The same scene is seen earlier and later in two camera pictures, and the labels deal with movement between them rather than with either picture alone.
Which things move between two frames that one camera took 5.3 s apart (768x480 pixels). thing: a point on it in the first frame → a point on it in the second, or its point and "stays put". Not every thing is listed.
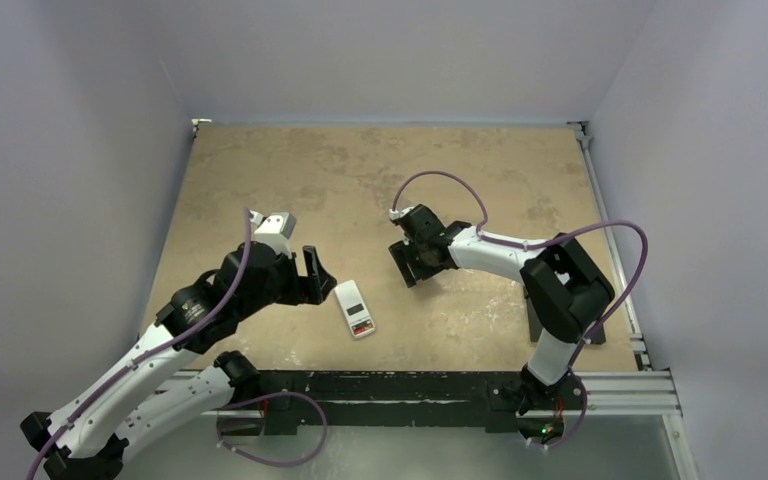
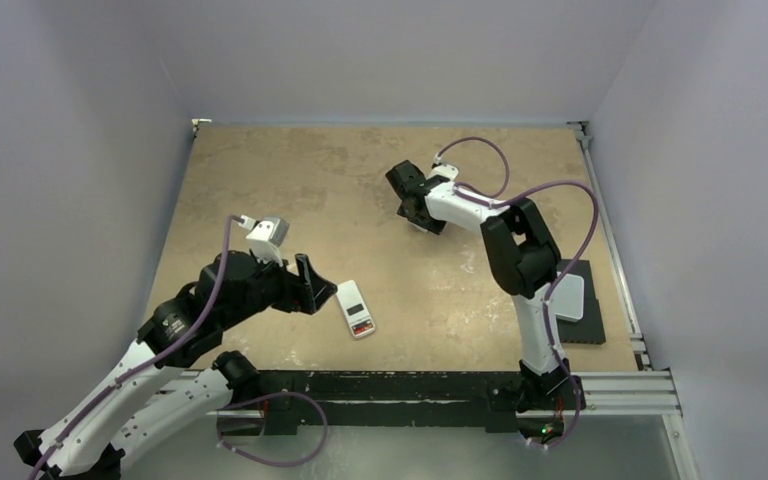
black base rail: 294,398 stays put
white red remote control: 355,309 stays put
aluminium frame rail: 650,391 stays put
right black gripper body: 412,256 → 412,201
